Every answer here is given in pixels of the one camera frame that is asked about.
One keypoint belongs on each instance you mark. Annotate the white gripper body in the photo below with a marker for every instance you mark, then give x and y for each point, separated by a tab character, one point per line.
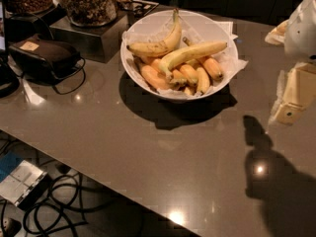
302	34

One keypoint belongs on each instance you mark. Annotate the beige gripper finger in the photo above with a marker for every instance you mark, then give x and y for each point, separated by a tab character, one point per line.
295	92
276	35

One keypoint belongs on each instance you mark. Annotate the long yellow-green banana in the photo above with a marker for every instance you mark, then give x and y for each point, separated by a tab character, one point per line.
184	54

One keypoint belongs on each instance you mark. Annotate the small orange banana right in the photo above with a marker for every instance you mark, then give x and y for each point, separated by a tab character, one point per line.
212	67

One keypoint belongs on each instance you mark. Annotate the small orange banana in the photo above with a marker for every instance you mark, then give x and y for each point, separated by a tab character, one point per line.
212	67
152	75
190	73

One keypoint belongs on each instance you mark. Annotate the white paper bowl liner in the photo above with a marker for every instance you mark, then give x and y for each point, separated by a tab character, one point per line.
230	61

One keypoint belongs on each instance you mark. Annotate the small yellow banana front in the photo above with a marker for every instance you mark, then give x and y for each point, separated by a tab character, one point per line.
203	81

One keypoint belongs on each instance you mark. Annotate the small orange banana middle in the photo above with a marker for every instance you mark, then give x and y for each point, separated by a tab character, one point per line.
190	73

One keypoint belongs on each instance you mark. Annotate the white bowl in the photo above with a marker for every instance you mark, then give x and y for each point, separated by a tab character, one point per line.
197	23

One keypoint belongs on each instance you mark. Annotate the small orange banana left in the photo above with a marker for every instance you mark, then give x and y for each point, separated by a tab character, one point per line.
152	75

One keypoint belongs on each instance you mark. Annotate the large yellow banana at back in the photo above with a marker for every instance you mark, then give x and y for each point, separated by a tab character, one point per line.
161	47

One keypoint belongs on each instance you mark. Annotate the black tray at back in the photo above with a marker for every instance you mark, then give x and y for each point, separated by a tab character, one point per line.
139	8

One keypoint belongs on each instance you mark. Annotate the dark metal stand block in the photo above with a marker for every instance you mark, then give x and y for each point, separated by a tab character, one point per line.
98	44

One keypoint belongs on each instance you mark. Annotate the glass jar of granola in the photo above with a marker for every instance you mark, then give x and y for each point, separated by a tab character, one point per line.
90	13

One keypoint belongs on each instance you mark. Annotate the black pouch with label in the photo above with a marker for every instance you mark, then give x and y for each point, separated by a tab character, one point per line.
44	61

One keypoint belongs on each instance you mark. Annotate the black monitor stand base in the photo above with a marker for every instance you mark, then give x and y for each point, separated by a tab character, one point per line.
9	82

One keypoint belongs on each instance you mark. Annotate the grey power box on floor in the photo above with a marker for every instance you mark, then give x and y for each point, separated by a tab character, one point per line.
22	183

